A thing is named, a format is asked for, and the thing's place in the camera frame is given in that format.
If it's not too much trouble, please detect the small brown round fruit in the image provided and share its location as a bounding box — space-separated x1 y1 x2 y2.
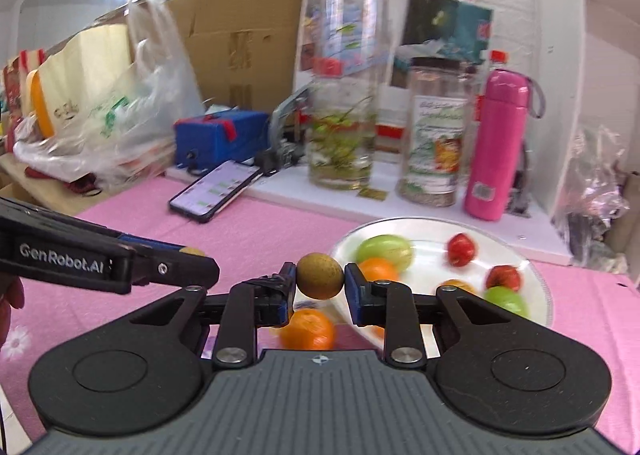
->
296 252 345 299

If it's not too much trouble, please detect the white board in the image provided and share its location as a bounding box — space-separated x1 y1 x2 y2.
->
165 162 576 266

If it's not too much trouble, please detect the clear labelled plastic jar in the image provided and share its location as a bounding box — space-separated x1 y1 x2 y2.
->
397 56 473 208

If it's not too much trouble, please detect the large red apple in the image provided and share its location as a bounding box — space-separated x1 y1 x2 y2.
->
485 264 523 292

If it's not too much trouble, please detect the red cloth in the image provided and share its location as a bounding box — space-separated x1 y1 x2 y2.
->
25 165 103 196

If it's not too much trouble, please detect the large green jujube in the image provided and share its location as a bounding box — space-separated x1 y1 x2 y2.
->
356 234 415 270
482 286 530 318

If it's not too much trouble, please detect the white shelf unit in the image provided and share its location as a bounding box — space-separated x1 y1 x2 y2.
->
530 0 640 276

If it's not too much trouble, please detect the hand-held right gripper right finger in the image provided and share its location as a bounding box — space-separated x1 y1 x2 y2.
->
344 262 511 370

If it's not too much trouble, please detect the pink thermos bottle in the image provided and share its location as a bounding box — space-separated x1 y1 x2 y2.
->
463 70 543 222

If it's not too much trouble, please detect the pink floral tablecloth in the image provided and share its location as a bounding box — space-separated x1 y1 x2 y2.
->
0 175 640 386

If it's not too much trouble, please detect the person's left hand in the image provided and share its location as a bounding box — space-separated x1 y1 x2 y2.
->
0 277 25 353

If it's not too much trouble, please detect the grey metal bracket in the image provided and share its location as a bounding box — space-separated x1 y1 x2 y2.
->
510 140 534 218

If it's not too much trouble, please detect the blue box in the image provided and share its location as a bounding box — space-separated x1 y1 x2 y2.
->
173 108 271 171

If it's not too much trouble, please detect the cardboard box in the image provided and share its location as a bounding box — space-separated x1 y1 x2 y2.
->
75 0 313 116

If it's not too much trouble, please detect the black smartphone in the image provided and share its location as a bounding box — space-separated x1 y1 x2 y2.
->
168 160 262 223

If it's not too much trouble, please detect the small red apple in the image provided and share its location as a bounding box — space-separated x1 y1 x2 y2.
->
446 233 478 267

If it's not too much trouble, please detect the clear plastic bag green print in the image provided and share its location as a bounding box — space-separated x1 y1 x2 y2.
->
12 0 206 186

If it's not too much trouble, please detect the tall clear glass vase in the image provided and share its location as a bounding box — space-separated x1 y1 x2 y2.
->
300 0 388 191

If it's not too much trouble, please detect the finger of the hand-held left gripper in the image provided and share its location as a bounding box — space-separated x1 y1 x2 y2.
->
130 248 221 289
117 233 188 252

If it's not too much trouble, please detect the grey metal lever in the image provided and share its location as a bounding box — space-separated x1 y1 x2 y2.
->
257 85 313 176

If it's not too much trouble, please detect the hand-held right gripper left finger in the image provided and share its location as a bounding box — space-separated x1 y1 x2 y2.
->
130 261 297 370

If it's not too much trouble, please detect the white porcelain plate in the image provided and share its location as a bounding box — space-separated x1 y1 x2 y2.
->
331 218 553 343

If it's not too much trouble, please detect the crumpled clear plastic bag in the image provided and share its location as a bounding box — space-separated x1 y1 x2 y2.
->
550 125 633 276

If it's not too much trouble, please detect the beige paper bag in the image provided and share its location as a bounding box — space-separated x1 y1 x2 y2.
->
30 22 136 136

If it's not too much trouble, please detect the wall poster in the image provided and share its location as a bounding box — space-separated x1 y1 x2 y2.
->
390 0 496 91

